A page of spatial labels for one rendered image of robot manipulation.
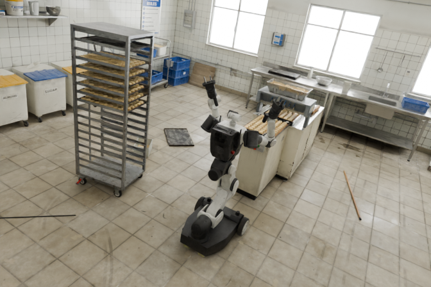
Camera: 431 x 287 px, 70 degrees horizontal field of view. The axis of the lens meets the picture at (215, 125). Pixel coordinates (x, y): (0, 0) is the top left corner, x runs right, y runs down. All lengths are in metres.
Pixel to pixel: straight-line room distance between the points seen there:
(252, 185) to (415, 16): 4.52
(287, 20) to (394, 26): 2.06
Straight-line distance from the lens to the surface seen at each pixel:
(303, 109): 4.15
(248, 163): 3.77
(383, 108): 6.38
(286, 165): 4.39
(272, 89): 4.20
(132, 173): 3.93
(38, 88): 5.39
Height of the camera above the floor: 2.32
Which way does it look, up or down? 23 degrees down
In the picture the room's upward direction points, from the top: 9 degrees clockwise
